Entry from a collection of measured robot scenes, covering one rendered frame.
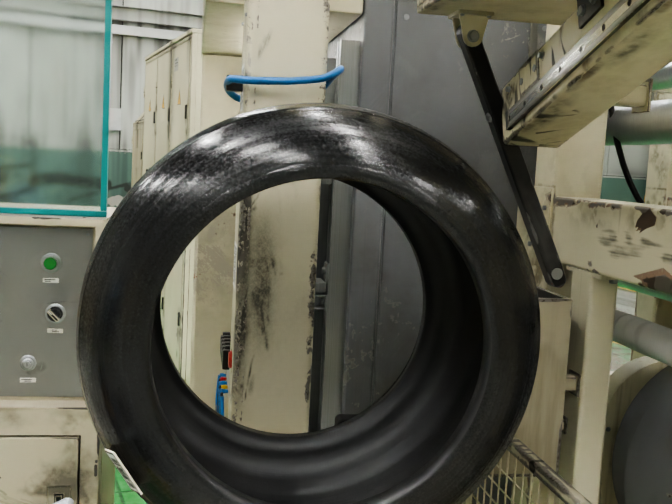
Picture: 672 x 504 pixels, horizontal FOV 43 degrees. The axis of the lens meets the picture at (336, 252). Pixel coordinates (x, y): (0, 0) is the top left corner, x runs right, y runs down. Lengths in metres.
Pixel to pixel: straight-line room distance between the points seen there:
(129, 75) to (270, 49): 9.08
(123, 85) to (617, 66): 9.47
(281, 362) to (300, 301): 0.10
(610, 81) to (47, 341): 1.16
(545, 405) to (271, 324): 0.47
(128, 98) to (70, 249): 8.69
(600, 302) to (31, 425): 1.08
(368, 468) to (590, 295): 0.46
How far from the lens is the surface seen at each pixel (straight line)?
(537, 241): 1.40
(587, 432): 1.52
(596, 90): 1.18
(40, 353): 1.79
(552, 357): 1.44
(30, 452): 1.79
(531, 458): 1.26
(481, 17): 1.37
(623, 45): 1.06
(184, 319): 4.70
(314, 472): 1.33
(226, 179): 0.97
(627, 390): 1.81
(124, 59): 10.43
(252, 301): 1.37
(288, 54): 1.37
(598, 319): 1.48
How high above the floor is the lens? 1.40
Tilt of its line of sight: 6 degrees down
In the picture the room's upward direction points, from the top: 3 degrees clockwise
